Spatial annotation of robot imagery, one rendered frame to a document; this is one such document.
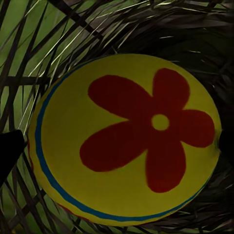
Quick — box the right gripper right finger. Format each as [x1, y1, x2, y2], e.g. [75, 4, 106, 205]
[218, 129, 234, 169]

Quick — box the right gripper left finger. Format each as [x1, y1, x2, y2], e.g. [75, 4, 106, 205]
[0, 129, 26, 187]

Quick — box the wicker basket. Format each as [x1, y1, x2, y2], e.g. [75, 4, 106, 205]
[0, 0, 234, 234]

